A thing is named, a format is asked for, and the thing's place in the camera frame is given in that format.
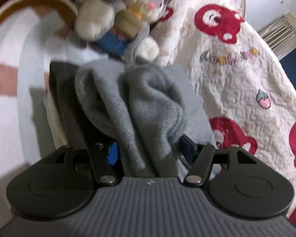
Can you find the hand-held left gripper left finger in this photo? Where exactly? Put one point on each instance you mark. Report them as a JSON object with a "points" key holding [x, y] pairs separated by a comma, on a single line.
{"points": [[112, 153]]}

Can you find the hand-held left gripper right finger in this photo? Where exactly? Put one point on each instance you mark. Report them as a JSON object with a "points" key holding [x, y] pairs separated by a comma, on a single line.
{"points": [[187, 145]]}

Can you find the grey sweater with cat print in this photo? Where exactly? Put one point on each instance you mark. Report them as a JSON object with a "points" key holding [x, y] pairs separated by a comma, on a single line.
{"points": [[148, 103]]}

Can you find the dark brown folded garment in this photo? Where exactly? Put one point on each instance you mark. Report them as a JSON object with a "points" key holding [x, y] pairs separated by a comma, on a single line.
{"points": [[66, 108]]}

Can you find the white quilt with red bears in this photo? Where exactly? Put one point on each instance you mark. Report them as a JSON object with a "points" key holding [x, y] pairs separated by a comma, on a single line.
{"points": [[236, 91]]}

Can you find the checkered round mat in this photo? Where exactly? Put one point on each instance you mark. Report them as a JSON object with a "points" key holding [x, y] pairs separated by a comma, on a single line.
{"points": [[12, 128]]}

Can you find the grey plush rabbit toy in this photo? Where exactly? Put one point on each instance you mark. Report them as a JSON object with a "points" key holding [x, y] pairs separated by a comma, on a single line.
{"points": [[93, 19]]}

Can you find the beige curtain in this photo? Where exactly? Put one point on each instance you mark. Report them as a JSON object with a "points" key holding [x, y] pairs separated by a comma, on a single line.
{"points": [[278, 32]]}

